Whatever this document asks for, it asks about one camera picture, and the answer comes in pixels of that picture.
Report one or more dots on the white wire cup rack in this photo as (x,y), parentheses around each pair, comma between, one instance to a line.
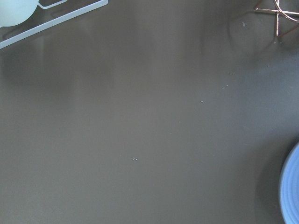
(48,13)

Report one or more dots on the blue plate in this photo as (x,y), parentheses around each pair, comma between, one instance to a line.
(289,187)

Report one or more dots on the copper wire bottle rack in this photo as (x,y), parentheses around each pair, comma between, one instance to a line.
(279,12)

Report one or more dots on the pale green cup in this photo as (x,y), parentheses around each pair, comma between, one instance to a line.
(14,12)

